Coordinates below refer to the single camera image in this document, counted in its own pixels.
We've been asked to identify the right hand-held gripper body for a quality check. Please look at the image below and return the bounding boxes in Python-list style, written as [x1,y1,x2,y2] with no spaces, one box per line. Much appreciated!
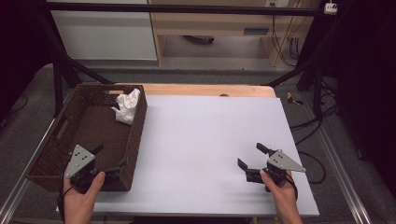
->
[246,149,306,192]

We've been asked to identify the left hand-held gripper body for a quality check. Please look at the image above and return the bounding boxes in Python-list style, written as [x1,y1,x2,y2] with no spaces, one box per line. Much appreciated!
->
[64,144,101,194]

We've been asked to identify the brown woven basket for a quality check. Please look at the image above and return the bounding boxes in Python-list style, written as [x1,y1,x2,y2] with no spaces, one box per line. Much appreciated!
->
[25,83,149,192]

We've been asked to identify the white baby romper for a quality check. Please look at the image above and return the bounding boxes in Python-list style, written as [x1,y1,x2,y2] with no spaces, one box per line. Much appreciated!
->
[111,88,142,126]

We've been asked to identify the person's right hand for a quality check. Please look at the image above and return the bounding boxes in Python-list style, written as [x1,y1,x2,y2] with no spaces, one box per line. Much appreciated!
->
[260,169,301,215]

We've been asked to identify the person's left hand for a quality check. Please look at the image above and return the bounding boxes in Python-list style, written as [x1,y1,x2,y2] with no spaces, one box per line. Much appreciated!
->
[63,171,106,224]

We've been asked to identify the yellow and black tape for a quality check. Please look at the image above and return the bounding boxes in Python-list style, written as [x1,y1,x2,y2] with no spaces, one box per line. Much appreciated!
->
[286,91,304,106]

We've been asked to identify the black metal stand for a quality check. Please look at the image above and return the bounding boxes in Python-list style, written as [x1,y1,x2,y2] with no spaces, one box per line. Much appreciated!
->
[34,8,115,119]
[264,0,356,121]

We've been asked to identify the white cabinet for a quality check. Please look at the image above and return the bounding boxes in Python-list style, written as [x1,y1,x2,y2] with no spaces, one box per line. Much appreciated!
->
[46,0,158,62]

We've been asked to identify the black curtain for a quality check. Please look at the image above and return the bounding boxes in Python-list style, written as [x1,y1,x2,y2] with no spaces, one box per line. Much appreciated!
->
[323,0,396,200]

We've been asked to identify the light wooden desk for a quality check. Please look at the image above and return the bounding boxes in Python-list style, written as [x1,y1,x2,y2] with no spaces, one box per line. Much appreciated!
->
[148,0,322,68]

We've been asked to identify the small white device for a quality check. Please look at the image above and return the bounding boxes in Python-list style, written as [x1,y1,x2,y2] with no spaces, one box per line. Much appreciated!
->
[323,2,339,16]

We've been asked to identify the right hand-held gripper cable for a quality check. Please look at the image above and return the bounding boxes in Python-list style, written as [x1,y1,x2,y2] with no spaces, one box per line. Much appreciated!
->
[284,172,299,201]

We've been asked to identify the hand-held gripper cable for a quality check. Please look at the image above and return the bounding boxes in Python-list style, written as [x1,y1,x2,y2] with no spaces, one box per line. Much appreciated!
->
[284,172,299,201]
[56,161,76,224]

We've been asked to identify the black looped floor cable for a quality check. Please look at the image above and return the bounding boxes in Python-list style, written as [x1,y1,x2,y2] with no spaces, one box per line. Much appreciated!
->
[297,150,327,185]

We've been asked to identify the bundle of black floor cables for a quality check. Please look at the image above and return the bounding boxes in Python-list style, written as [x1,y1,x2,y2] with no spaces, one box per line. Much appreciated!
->
[289,78,340,147]

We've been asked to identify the left hand-held gripper cable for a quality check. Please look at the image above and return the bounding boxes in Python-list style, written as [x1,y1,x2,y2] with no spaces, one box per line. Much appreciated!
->
[56,161,76,224]

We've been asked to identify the aluminium rail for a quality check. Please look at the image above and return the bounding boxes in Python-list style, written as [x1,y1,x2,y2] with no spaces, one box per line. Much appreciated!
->
[306,102,373,224]
[0,90,76,224]

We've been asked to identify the black cables under desk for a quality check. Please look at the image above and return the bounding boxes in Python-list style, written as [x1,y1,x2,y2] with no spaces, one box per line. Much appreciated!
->
[270,14,302,68]

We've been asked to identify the black horizontal frame bar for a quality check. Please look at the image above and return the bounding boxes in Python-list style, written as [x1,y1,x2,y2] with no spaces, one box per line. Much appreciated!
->
[46,1,328,17]

